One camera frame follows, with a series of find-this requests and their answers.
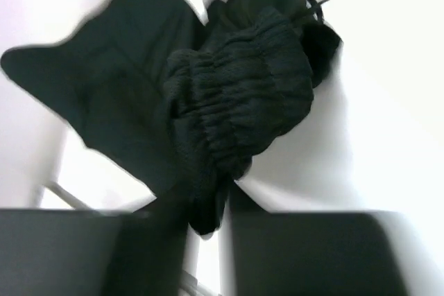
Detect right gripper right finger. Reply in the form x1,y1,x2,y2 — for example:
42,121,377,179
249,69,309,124
220,210,408,296

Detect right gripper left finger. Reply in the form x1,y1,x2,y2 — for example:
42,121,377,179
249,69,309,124
0,207,198,296

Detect black shorts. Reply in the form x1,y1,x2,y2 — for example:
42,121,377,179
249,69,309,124
0,0,344,240

